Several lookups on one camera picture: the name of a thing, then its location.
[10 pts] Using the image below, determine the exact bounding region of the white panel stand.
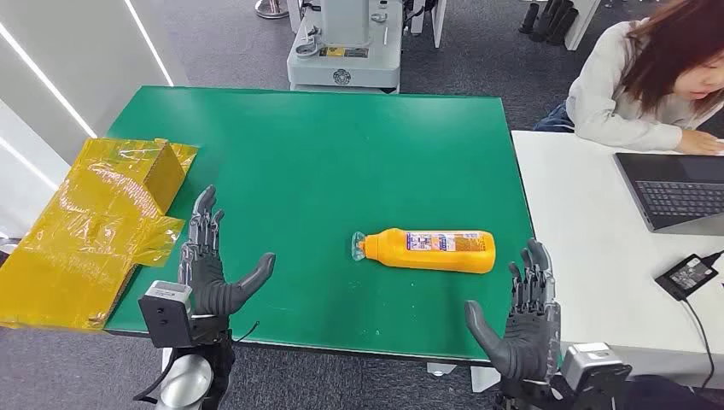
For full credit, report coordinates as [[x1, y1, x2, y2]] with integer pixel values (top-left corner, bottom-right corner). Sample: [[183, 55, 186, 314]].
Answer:
[[408, 0, 448, 50]]

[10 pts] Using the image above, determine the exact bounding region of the dark grey laptop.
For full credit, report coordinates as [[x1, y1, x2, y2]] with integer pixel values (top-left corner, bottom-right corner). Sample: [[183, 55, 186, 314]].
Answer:
[[613, 151, 724, 237]]

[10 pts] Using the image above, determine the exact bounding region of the white cabinet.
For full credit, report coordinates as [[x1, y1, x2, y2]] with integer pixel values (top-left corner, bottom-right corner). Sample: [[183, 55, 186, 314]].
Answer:
[[564, 0, 602, 52]]

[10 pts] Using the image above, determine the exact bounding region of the black cylinders bundle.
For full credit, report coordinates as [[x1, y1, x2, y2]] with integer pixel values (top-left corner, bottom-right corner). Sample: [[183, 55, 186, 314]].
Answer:
[[517, 0, 580, 46]]

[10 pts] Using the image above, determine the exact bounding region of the black adapter mains cable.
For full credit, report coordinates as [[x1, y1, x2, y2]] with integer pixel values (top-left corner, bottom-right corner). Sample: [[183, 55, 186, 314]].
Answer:
[[680, 298, 717, 393]]

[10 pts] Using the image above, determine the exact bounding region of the black power adapter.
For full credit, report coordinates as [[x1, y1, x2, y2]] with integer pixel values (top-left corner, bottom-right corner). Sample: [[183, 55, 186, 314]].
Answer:
[[655, 254, 720, 302]]

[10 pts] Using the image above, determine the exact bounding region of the green work table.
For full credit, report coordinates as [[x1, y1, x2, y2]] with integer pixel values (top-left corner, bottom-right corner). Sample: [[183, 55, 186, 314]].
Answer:
[[104, 85, 535, 363]]

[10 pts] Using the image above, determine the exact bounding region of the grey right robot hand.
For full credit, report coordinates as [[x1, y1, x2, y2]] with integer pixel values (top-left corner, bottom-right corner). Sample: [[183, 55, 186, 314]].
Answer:
[[464, 238, 562, 383]]

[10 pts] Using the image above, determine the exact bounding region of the person's hand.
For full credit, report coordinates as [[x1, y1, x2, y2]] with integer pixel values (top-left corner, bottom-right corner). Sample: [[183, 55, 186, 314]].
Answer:
[[675, 128, 724, 156]]

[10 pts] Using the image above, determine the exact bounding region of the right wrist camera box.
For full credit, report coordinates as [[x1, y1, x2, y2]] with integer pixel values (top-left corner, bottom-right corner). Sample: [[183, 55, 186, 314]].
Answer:
[[559, 342, 633, 410]]

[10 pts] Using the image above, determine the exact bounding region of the orange plastic bottle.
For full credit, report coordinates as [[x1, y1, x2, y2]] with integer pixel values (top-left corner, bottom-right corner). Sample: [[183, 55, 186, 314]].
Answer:
[[350, 227, 497, 275]]

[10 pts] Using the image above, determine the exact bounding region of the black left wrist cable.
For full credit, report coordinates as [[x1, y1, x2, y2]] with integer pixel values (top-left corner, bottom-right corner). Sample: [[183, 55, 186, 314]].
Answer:
[[132, 321, 261, 404]]

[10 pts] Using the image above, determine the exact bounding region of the person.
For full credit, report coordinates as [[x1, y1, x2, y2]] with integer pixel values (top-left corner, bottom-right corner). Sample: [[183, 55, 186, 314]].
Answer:
[[534, 0, 724, 156]]

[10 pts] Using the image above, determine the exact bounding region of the yellow taped cardboard box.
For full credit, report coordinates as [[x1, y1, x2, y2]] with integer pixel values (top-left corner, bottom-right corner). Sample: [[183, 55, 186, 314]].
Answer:
[[0, 137, 200, 332]]

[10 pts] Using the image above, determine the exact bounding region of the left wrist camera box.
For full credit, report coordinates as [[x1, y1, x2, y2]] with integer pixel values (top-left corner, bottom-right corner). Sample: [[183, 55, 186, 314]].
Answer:
[[138, 281, 197, 349]]

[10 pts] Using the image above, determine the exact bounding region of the white desk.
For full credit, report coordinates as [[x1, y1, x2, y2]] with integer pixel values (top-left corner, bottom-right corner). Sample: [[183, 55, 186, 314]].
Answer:
[[511, 131, 724, 391]]

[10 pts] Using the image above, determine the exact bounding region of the metal chair base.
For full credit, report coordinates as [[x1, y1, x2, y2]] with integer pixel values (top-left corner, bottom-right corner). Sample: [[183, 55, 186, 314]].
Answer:
[[254, 0, 290, 21]]

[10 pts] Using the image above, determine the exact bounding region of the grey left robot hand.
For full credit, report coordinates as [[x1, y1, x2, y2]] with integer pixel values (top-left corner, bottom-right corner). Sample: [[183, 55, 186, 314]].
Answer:
[[178, 185, 277, 318]]

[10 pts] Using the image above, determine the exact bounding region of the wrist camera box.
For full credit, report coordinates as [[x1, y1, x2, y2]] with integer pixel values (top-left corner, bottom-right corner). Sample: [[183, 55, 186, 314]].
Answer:
[[559, 342, 633, 410], [138, 281, 197, 349]]

